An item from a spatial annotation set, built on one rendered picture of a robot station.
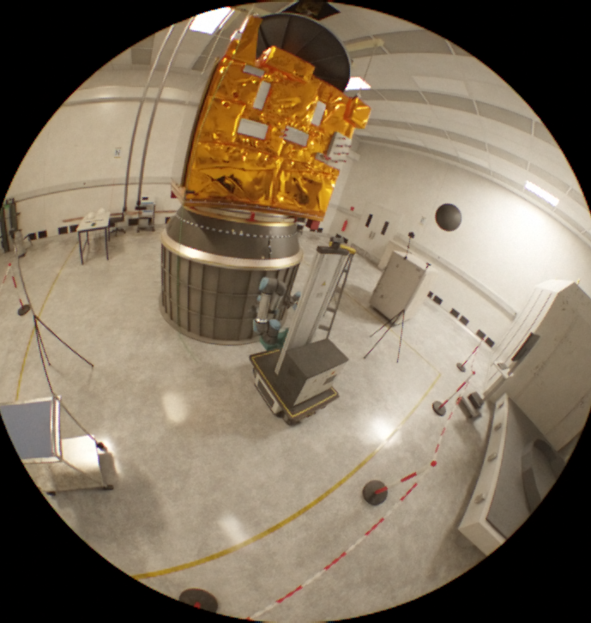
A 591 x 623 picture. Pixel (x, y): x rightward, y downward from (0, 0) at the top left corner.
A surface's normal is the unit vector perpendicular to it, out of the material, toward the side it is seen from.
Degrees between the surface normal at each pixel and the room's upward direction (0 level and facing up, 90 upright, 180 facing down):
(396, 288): 90
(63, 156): 90
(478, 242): 90
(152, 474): 0
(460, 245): 90
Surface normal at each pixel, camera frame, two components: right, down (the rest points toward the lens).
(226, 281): 0.21, 0.59
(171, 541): 0.27, -0.80
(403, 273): -0.78, 0.14
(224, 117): 0.54, 0.60
